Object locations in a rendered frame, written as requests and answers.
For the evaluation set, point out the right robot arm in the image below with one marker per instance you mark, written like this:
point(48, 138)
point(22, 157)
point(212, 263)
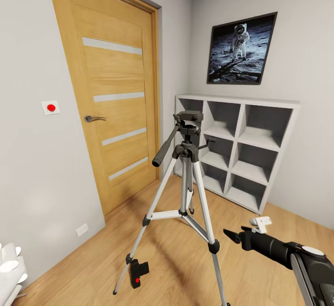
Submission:
point(313, 271)

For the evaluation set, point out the door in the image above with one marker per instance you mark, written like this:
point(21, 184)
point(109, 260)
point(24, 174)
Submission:
point(112, 52)

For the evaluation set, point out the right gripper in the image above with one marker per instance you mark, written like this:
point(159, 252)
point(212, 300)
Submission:
point(260, 242)

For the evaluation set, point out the camera tripod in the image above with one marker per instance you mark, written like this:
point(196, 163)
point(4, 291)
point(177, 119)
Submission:
point(189, 153)

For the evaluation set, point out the bookcase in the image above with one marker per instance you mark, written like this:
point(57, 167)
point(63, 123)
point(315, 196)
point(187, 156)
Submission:
point(225, 188)

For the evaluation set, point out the wall socket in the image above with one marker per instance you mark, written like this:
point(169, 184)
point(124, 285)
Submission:
point(82, 229)

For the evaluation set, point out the digital camera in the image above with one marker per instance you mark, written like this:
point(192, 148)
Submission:
point(138, 270)

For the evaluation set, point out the electric switch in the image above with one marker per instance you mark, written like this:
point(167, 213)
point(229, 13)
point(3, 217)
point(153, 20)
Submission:
point(50, 107)

